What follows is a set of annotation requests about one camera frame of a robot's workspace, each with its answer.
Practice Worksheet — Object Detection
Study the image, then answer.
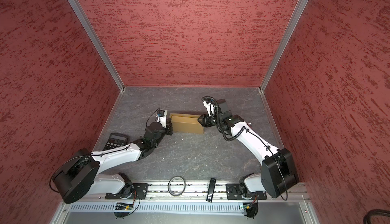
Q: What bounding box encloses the aluminium corner post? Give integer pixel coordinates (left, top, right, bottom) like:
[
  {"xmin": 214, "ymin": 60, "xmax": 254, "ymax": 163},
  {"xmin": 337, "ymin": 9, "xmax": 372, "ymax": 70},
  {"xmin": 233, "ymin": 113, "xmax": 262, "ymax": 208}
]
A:
[
  {"xmin": 67, "ymin": 0, "xmax": 126, "ymax": 92},
  {"xmin": 260, "ymin": 0, "xmax": 309, "ymax": 94}
]

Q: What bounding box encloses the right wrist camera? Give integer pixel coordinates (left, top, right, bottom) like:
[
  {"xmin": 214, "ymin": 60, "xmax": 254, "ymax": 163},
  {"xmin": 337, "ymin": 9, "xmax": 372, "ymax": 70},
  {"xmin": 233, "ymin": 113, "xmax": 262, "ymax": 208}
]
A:
[{"xmin": 203, "ymin": 101, "xmax": 215, "ymax": 117}]

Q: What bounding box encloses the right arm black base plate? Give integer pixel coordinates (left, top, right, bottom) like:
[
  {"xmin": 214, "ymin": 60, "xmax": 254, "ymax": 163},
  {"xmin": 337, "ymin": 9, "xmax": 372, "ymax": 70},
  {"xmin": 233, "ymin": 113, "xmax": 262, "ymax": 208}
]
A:
[{"xmin": 226, "ymin": 183, "xmax": 267, "ymax": 200}]

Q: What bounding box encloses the black cable bottom right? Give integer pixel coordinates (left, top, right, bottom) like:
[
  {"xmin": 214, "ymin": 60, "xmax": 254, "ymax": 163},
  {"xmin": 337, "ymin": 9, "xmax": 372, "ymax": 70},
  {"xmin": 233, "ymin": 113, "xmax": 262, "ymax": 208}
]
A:
[{"xmin": 363, "ymin": 209, "xmax": 390, "ymax": 224}]

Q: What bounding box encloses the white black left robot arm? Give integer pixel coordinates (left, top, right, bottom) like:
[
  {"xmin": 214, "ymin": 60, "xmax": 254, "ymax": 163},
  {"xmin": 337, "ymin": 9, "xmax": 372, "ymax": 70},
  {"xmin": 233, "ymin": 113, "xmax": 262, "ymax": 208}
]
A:
[{"xmin": 49, "ymin": 120, "xmax": 173, "ymax": 204}]

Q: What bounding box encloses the left rear aluminium corner post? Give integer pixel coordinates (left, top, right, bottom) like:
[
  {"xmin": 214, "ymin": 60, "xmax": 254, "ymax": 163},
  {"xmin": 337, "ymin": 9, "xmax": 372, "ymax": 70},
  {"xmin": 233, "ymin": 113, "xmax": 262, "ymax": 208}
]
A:
[{"xmin": 67, "ymin": 0, "xmax": 126, "ymax": 92}]

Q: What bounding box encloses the right rear aluminium corner post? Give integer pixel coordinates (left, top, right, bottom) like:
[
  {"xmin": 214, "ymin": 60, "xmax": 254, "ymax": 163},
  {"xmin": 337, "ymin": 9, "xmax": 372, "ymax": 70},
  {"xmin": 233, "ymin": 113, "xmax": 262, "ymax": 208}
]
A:
[{"xmin": 260, "ymin": 0, "xmax": 309, "ymax": 94}]

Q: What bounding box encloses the black cable ring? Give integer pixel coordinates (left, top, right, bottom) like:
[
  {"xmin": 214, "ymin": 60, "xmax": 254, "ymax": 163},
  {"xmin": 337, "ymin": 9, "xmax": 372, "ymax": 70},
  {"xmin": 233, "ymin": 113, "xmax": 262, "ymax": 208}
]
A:
[{"xmin": 167, "ymin": 176, "xmax": 186, "ymax": 197}]

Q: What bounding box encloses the brown cardboard box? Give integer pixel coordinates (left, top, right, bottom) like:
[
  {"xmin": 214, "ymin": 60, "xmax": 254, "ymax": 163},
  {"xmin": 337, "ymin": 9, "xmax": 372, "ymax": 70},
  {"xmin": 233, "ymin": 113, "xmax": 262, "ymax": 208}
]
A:
[{"xmin": 170, "ymin": 113, "xmax": 204, "ymax": 134}]

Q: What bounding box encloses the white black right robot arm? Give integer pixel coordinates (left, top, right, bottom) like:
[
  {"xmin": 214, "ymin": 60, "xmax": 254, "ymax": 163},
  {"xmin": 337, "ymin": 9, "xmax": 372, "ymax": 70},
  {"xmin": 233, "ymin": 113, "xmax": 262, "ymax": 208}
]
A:
[{"xmin": 198, "ymin": 96, "xmax": 300, "ymax": 200}]

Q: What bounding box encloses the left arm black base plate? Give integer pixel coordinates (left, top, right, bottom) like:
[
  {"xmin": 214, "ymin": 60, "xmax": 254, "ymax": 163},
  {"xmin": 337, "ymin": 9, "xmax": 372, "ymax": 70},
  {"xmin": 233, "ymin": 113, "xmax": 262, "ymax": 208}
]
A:
[{"xmin": 105, "ymin": 183, "xmax": 149, "ymax": 201}]

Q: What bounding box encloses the black rectangular remote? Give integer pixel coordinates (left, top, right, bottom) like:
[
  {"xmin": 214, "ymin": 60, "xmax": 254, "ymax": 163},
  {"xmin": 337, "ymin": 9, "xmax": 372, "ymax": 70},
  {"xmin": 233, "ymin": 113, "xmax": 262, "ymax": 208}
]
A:
[{"xmin": 206, "ymin": 178, "xmax": 216, "ymax": 203}]

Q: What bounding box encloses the black desk calculator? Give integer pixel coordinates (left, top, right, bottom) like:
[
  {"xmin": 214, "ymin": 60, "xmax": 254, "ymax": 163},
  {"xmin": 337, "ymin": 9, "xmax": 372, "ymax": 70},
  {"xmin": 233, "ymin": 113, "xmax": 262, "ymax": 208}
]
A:
[{"xmin": 103, "ymin": 133, "xmax": 129, "ymax": 151}]

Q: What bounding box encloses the aluminium front frame rail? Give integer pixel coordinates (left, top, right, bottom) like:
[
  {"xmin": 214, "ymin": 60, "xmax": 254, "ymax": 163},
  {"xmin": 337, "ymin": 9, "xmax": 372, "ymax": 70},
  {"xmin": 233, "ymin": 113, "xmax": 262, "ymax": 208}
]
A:
[{"xmin": 62, "ymin": 180, "xmax": 311, "ymax": 203}]

